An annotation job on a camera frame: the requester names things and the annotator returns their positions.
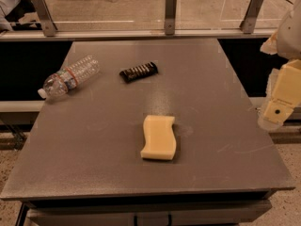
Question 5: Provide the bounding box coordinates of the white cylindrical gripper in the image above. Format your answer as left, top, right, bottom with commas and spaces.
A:
258, 59, 301, 130

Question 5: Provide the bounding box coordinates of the yellow curved sponge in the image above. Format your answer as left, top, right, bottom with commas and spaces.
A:
140, 115, 177, 160

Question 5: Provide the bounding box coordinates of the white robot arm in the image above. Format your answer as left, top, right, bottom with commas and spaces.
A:
258, 0, 301, 131

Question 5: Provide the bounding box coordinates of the black snack bar wrapper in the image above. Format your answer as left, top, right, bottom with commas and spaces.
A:
119, 62, 158, 83

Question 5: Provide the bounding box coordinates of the clear plastic water bottle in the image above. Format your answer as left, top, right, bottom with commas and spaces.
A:
38, 56, 100, 99

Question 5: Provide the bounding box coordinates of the grey cabinet under table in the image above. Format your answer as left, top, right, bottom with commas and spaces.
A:
14, 191, 272, 226

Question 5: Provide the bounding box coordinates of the clear acrylic barrier panel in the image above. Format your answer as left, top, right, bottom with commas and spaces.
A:
8, 0, 301, 33

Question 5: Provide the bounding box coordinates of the right metal fence bracket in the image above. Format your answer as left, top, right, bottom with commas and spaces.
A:
240, 0, 264, 34

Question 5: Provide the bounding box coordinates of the metal fence bracket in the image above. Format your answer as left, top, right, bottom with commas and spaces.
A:
240, 0, 264, 34
31, 0, 57, 37
164, 0, 177, 36

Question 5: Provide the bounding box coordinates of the middle metal fence bracket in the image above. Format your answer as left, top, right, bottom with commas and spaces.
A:
164, 0, 177, 36

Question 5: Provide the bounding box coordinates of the left metal fence bracket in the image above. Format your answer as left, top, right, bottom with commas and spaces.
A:
31, 0, 57, 37

